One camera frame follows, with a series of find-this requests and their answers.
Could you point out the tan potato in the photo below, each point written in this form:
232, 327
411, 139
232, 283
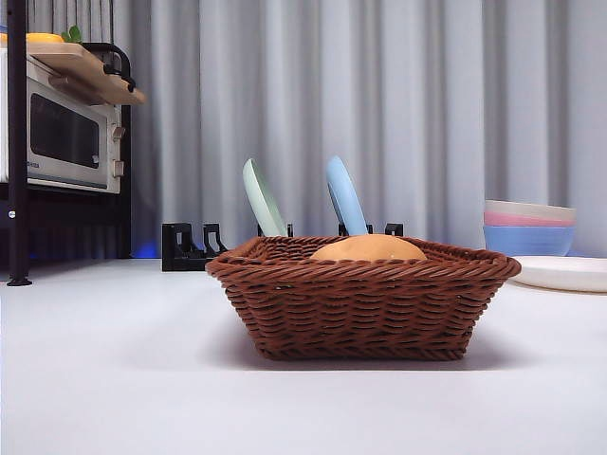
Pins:
370, 249

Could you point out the black metal shelf frame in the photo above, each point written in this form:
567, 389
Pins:
16, 142

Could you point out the black dish rack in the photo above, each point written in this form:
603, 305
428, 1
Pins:
185, 256

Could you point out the wooden cutting board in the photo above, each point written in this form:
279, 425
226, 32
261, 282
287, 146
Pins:
71, 61

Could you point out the white toaster oven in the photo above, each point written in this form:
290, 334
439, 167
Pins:
109, 156

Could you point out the white plate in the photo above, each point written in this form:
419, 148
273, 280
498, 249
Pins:
564, 272

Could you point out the light blue plate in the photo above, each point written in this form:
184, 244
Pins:
346, 199

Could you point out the pink bowl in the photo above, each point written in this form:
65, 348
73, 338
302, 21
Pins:
512, 220

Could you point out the grey curtain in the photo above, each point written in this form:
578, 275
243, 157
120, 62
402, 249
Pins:
427, 95

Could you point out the green toy leaf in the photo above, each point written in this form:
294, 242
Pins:
73, 33

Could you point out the brown wicker basket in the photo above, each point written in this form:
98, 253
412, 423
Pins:
360, 308

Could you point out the yellow toy fruit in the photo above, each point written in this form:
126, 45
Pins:
45, 37

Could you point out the blue bowl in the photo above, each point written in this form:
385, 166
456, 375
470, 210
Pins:
526, 241

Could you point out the pale green plate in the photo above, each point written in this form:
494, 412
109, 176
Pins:
263, 204

